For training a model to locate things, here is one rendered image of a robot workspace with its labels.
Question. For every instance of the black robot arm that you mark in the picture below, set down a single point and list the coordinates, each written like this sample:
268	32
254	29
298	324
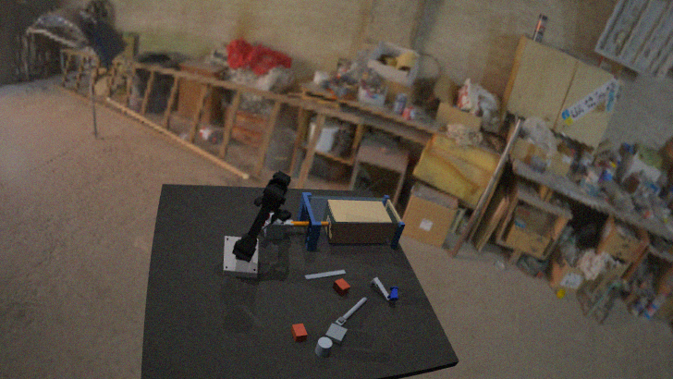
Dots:
274	194

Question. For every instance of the red box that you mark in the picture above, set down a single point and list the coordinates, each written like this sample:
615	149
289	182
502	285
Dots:
341	287
299	332

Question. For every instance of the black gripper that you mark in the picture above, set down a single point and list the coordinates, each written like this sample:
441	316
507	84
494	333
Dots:
282	215

